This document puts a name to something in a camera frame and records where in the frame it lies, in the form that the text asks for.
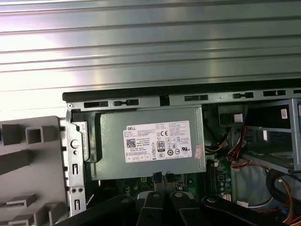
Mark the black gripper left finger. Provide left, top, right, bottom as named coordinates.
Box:
left=53, top=171, right=169, bottom=226

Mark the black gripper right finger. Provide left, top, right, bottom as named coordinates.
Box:
left=164, top=173, right=291, bottom=226

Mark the green motherboard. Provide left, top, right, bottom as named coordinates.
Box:
left=94, top=154, right=236, bottom=205

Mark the grey power supply unit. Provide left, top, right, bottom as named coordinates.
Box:
left=90, top=105, right=207, bottom=181

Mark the grey parts rack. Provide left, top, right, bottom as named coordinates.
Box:
left=0, top=115, right=71, bottom=226

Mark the black open PC case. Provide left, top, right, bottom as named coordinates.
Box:
left=62, top=82, right=301, bottom=226

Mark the grey optical drive cage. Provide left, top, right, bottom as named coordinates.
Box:
left=217, top=97, right=301, bottom=175

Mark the yellow black wire bundle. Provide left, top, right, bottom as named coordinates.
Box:
left=204, top=137, right=230, bottom=153

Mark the red orange wire bundle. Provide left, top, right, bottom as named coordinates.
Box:
left=227, top=126, right=270, bottom=172

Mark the black cable loop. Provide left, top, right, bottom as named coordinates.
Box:
left=265, top=168, right=301, bottom=226

